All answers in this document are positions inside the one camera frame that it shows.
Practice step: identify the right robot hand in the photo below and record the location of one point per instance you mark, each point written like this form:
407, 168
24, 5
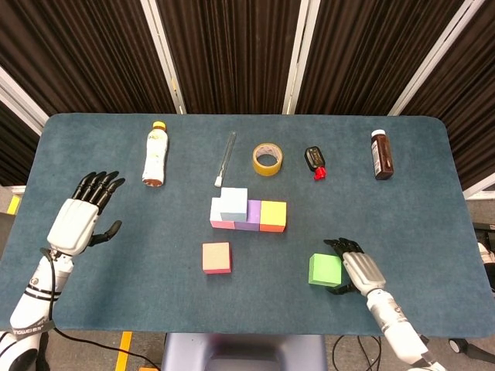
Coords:
363, 270

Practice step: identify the yellow tape roll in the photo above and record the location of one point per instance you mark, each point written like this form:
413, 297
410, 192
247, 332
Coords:
267, 169

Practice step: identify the red foam cube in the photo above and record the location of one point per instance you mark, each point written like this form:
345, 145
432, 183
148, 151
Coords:
216, 257

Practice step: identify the black caster wheel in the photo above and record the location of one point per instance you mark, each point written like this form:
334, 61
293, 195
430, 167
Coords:
458, 346

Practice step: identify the brown bottle white cap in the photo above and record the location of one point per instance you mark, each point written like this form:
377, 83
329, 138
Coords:
384, 158

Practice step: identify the light blue foam cube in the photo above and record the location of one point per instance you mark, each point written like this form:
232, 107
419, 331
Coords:
234, 203

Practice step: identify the black bottle red cap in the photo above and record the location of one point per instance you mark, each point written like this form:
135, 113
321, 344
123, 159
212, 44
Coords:
313, 156

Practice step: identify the yellow floor tape strip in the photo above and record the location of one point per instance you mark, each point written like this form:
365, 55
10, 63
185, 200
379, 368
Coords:
123, 351

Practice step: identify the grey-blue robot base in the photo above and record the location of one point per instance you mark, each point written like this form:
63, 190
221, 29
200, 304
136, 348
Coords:
185, 351

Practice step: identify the green foam cube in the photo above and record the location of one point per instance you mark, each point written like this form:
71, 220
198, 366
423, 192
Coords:
323, 270

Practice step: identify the pink foam cube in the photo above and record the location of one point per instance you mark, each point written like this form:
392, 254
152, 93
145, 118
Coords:
215, 210

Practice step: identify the blue felt table mat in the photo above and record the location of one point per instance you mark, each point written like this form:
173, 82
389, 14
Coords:
154, 301

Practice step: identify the black box device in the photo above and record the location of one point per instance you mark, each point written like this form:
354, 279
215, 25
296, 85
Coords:
485, 230

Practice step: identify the glass test tube white stopper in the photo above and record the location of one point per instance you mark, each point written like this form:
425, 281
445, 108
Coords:
225, 162

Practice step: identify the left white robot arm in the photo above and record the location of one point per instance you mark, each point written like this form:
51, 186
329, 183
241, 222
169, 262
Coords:
35, 297

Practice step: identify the white partition post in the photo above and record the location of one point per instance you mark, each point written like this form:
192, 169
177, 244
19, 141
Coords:
479, 191
434, 58
162, 50
301, 50
15, 96

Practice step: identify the purple foam cube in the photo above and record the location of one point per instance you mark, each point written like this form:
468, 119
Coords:
253, 212

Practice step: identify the white drink bottle yellow cap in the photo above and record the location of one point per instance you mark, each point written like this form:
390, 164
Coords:
155, 154

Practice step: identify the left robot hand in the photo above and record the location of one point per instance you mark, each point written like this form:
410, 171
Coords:
73, 224

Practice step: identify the orange foam cube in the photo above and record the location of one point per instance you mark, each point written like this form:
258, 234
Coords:
272, 214

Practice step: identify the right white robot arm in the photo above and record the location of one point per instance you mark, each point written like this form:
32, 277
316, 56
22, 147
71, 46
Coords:
394, 324

